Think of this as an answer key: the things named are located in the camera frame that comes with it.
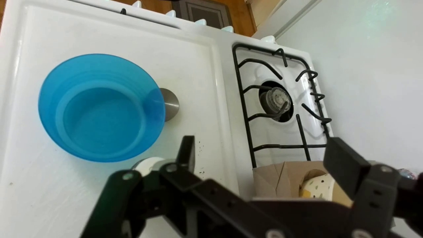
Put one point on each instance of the white gas stove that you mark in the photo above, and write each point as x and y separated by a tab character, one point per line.
271	101

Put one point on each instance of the white cutting board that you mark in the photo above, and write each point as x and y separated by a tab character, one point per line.
45	191

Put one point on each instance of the blue plastic bowl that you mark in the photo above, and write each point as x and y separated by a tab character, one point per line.
100	107

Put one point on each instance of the grey spice bottle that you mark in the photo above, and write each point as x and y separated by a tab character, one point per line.
171	107

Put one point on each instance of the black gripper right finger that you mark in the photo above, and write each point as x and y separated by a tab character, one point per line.
347	168

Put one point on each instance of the patterned paper cup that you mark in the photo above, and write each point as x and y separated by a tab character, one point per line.
320	187

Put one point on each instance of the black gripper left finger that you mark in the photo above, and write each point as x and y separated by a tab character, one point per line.
186	154

